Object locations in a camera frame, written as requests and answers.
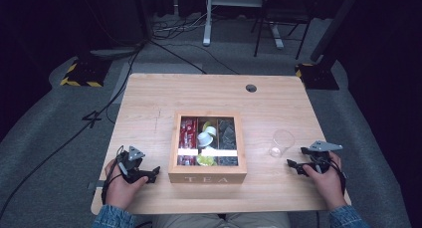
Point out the pile of dark packets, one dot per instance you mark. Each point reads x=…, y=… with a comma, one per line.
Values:
x=227, y=135

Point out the black chair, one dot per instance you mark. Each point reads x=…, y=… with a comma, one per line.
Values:
x=282, y=12

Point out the person's right hand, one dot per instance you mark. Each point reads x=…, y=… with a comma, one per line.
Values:
x=330, y=184

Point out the white desk frame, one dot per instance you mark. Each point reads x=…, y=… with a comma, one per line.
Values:
x=208, y=19

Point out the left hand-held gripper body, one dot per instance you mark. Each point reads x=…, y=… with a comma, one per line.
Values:
x=134, y=168

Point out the wooden box with glass lid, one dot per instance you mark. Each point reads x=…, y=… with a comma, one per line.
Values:
x=207, y=175

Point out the black slanted pole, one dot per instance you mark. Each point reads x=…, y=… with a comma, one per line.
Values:
x=335, y=25

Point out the clear glass cup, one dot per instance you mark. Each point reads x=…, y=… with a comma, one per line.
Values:
x=282, y=143

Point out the striped black stand base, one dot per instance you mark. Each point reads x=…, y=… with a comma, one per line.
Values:
x=318, y=77
x=84, y=73

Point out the yellow-green packet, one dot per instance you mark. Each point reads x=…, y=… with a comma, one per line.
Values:
x=206, y=125
x=205, y=160

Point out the row of red packets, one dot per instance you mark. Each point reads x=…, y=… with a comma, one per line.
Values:
x=187, y=135

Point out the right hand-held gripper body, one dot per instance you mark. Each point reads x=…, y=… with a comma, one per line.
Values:
x=321, y=158

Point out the person's left hand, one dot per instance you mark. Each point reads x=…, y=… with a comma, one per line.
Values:
x=120, y=193

